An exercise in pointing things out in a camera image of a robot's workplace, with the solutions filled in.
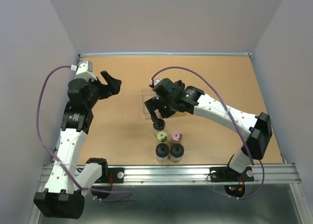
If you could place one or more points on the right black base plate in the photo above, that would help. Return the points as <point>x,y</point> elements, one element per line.
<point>225,174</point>

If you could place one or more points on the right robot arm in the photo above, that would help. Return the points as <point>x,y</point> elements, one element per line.
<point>256,130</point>

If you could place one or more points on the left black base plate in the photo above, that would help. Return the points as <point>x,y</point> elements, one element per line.
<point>115,175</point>

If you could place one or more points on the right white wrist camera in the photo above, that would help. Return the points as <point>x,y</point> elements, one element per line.
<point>154,82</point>

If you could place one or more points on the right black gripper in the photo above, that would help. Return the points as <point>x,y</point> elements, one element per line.
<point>154,103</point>

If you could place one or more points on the yellow cap bottle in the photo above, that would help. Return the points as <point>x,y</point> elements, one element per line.
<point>162,136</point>

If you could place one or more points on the black cap bottle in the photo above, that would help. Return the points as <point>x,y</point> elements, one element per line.
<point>159,126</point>
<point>176,152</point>
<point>162,152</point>

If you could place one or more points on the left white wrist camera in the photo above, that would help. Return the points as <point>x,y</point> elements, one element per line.
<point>84,71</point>

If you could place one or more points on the pink cap bottle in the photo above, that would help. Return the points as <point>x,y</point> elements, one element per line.
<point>176,137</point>

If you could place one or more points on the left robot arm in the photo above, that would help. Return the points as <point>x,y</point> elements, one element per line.
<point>63,195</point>

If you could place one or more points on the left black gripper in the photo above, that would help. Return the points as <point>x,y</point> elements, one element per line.
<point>112,88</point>

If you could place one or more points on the aluminium front rail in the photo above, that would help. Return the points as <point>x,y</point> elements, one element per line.
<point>197,175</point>

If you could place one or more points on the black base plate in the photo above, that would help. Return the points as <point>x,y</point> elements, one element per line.
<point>115,175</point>
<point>225,174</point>

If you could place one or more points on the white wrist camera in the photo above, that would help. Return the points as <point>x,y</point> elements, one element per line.
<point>154,82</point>
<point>84,71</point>

